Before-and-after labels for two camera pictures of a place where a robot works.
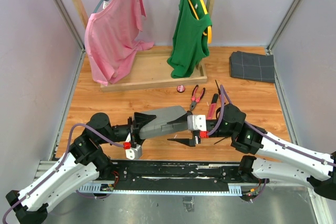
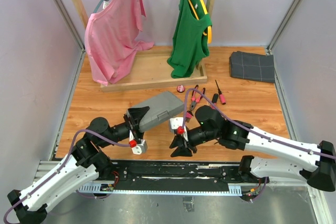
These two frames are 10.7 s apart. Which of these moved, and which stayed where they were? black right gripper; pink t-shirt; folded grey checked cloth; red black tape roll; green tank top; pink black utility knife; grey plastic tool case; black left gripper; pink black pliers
Moved: grey plastic tool case; black right gripper; black left gripper
Stayed: pink black utility knife; red black tape roll; green tank top; pink black pliers; folded grey checked cloth; pink t-shirt
